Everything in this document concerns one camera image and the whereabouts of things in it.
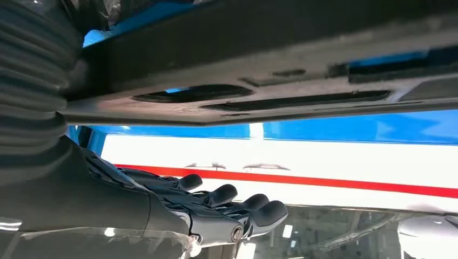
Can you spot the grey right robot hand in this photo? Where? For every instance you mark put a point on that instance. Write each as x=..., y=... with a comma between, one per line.
x=89, y=200

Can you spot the white car red stripe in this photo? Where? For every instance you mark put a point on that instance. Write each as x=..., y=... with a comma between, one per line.
x=322, y=161

